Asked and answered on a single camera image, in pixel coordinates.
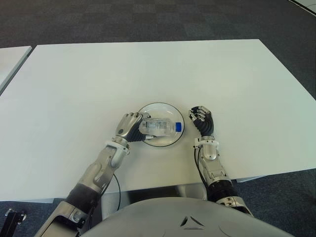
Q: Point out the clear water bottle blue cap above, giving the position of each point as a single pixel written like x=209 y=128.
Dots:
x=160 y=126

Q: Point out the black stand with wheel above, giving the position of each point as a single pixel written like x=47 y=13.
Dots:
x=14 y=219

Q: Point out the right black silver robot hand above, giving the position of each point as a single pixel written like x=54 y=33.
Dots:
x=206 y=123

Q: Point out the white plate black rim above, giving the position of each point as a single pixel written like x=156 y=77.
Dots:
x=163 y=111

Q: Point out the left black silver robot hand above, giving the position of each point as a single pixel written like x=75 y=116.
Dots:
x=129 y=127

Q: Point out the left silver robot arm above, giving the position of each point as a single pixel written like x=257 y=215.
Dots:
x=98 y=172

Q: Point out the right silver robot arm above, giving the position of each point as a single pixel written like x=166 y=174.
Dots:
x=214 y=168

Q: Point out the white neighbouring table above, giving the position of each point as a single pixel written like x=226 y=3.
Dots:
x=11 y=61

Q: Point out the grey robot torso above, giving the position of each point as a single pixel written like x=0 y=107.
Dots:
x=172 y=219

